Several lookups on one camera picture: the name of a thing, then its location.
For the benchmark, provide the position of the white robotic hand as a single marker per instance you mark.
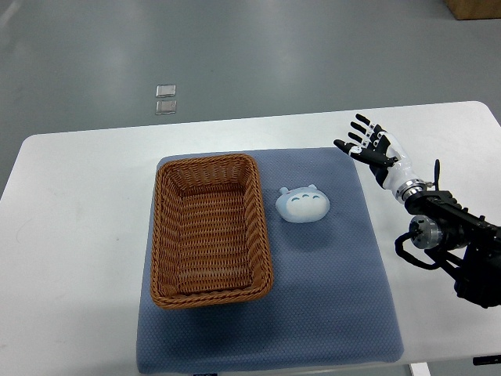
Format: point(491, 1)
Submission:
point(388, 152)

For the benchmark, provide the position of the light blue plush toy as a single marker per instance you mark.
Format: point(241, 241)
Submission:
point(303, 204)

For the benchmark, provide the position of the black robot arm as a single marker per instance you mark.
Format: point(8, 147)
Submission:
point(442, 234)

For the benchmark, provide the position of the brown wicker basket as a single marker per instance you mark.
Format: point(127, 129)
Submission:
point(210, 242)

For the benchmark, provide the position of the brown cardboard box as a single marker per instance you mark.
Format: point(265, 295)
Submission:
point(474, 9)

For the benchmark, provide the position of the blue quilted mat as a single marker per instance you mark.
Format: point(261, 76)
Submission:
point(330, 303)

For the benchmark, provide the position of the lower metal floor plate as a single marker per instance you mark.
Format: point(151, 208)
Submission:
point(166, 107)

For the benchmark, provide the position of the metal floor plate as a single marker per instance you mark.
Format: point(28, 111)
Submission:
point(165, 90)
point(166, 107)

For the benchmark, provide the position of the upper metal floor plate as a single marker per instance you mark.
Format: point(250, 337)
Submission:
point(165, 90)

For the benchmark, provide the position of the white table leg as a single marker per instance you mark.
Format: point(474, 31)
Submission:
point(419, 369)

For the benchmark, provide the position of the black table control panel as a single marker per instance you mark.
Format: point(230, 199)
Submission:
point(486, 360)

